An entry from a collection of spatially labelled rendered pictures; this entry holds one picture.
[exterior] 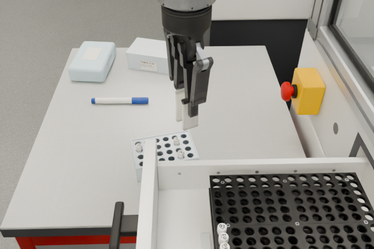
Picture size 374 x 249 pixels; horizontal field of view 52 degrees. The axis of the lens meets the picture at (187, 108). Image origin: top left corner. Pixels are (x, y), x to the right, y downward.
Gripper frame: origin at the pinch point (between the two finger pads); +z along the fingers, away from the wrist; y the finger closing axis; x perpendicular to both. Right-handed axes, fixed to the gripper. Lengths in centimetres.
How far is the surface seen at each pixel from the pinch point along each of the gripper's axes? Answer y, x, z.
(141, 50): -38.5, 5.5, 9.5
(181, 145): -2.2, -0.1, 11.2
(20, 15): -264, -16, 91
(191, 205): 14.4, -6.5, 7.1
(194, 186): 11.7, -4.5, 6.4
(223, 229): 24.7, -7.1, -0.5
